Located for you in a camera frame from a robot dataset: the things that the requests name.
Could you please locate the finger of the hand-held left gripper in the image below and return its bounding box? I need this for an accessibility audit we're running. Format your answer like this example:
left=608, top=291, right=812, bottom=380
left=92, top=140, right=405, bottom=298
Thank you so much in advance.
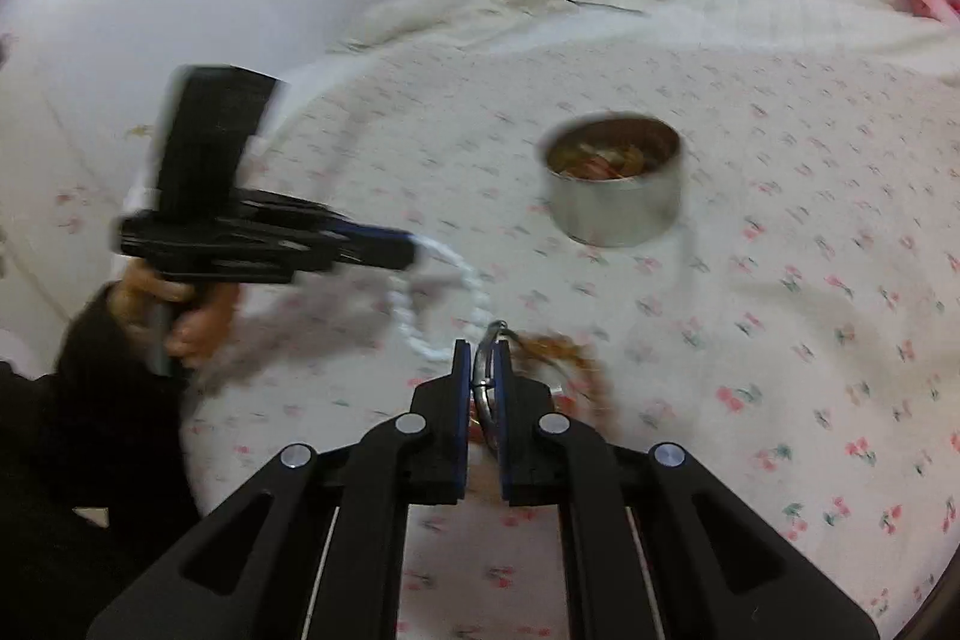
left=322, top=216, right=419, bottom=272

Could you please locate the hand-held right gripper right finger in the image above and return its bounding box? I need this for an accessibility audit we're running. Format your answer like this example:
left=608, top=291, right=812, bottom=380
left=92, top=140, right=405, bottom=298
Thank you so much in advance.
left=495, top=340, right=882, bottom=640

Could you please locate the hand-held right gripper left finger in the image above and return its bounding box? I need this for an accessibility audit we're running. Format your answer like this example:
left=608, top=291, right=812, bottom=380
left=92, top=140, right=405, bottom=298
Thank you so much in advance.
left=86, top=340, right=472, bottom=640

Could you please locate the silver metal bangle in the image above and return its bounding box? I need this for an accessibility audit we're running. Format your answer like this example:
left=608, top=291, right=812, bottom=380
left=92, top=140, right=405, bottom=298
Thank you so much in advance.
left=468, top=320, right=527, bottom=455

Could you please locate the white bead bracelet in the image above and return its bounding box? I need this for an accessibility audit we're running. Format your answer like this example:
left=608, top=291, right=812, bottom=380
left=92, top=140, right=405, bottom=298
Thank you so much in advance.
left=385, top=231, right=490, bottom=365

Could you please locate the amber bead bracelet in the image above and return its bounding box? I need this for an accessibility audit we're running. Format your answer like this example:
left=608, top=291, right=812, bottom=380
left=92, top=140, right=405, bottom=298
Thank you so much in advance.
left=516, top=331, right=625, bottom=440

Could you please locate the round metal tin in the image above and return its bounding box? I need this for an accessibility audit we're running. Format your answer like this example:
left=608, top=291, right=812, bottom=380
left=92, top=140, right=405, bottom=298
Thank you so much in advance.
left=538, top=113, right=686, bottom=250

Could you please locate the red cord bracelet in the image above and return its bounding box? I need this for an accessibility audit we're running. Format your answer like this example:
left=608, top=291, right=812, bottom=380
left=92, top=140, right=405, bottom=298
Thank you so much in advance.
left=555, top=149, right=638, bottom=180

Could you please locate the gold thread bracelet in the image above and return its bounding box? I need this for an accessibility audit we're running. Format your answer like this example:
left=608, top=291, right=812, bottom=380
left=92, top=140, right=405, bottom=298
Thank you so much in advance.
left=551, top=134, right=665, bottom=180

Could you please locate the person's left forearm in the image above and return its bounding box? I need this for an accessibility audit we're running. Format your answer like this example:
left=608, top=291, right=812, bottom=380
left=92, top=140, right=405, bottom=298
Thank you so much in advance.
left=0, top=284, right=205, bottom=640

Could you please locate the person's left hand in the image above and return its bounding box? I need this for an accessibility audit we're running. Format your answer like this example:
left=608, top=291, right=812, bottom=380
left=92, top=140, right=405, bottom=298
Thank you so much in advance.
left=111, top=267, right=242, bottom=369

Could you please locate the cherry print bedsheet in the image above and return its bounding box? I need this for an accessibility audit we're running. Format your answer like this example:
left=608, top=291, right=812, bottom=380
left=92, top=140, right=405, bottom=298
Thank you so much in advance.
left=180, top=36, right=960, bottom=640

